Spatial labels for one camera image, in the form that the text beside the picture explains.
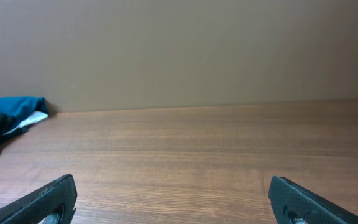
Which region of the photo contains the blue garment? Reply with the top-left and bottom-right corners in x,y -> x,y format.
0,96 -> 49,145

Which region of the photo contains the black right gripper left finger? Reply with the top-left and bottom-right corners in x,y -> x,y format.
0,174 -> 77,224

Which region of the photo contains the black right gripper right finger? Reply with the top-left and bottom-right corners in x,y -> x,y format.
268,176 -> 358,224

